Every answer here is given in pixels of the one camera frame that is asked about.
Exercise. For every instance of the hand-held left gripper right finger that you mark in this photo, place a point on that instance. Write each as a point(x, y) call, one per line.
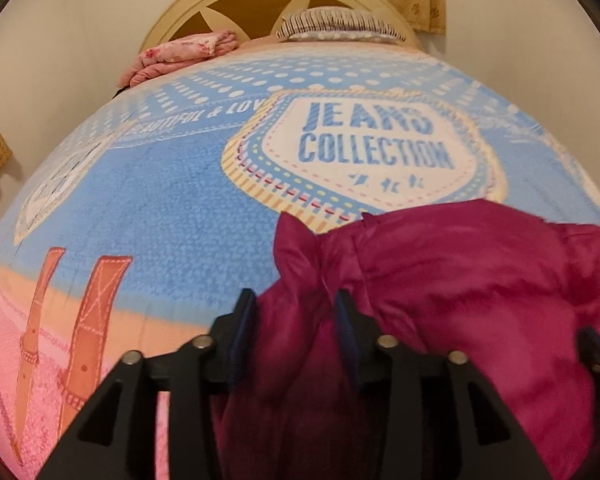
point(351, 330)

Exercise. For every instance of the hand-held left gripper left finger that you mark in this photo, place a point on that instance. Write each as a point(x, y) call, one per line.
point(240, 325)

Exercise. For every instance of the magenta puffer jacket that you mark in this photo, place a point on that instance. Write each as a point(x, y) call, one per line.
point(455, 285)

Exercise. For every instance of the printed blue pink blanket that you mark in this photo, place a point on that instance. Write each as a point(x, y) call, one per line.
point(170, 210)

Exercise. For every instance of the folded pink floral quilt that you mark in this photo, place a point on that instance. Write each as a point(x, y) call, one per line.
point(180, 52)

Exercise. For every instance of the striped pillow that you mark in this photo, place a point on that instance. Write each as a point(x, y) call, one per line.
point(340, 22)

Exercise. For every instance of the cream wooden bed headboard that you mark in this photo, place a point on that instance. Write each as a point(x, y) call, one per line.
point(260, 0)

